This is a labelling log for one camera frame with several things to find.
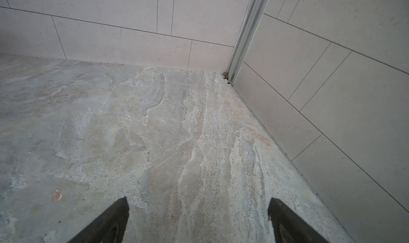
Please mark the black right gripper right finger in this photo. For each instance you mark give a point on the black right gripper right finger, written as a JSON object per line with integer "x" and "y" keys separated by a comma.
{"x": 289, "y": 227}

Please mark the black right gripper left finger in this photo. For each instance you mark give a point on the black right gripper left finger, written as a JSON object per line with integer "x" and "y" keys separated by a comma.
{"x": 108, "y": 227}

